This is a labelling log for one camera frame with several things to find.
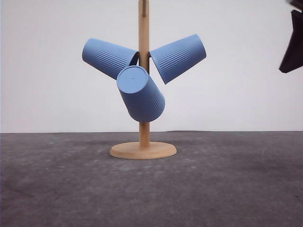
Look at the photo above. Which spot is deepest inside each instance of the blue ribbed cup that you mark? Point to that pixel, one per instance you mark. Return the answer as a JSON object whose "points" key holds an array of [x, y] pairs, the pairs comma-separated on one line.
{"points": [[140, 97]]}

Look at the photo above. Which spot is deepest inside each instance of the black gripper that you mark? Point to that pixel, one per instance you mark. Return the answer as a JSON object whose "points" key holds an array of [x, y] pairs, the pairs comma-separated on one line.
{"points": [[293, 58]]}

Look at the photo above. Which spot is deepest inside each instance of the wooden mug tree stand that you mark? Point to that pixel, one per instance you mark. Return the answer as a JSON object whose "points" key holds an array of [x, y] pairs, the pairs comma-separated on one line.
{"points": [[144, 149]]}

